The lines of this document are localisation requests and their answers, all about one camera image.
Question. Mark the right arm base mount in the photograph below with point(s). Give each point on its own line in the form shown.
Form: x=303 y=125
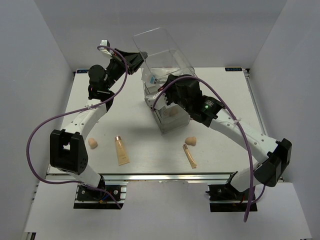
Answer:
x=222 y=200

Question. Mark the clear plastic organizer box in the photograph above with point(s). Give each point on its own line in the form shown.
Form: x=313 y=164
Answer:
x=163 y=58

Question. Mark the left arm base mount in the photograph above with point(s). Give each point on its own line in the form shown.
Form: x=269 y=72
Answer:
x=88 y=199

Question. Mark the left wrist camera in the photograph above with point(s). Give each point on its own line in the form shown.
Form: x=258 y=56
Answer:
x=103 y=48

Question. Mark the white sachet packet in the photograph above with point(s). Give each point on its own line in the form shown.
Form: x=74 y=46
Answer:
x=154 y=75

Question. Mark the aluminium front rail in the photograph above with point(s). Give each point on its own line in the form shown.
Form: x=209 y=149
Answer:
x=206 y=177

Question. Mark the thin gold cream tube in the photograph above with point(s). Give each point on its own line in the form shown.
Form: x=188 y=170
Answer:
x=189 y=156

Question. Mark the beige sponge near centre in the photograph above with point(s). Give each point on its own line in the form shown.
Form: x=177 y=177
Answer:
x=191 y=141

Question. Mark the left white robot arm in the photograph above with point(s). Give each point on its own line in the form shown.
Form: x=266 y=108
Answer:
x=68 y=151

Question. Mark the wide gold cream tube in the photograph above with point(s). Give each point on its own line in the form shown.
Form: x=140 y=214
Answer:
x=121 y=152

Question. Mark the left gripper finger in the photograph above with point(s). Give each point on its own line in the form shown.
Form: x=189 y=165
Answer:
x=134 y=65
x=133 y=56

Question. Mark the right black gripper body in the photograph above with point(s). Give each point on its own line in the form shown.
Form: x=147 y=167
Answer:
x=172 y=95

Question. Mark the blue table label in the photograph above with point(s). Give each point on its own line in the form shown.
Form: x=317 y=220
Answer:
x=233 y=69
x=82 y=71

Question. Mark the right blue table label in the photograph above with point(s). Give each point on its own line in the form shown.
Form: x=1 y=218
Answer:
x=233 y=69

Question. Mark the beige sponge at left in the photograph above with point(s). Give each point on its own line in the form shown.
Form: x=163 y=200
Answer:
x=92 y=143

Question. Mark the left blue table label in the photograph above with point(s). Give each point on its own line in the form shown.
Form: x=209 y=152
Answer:
x=82 y=71

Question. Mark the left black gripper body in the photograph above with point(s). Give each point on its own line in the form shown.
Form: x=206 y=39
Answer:
x=114 y=71

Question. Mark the beige sponge inside box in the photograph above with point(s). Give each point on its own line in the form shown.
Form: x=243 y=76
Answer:
x=173 y=112

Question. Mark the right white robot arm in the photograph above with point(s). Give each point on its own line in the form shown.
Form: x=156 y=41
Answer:
x=268 y=157

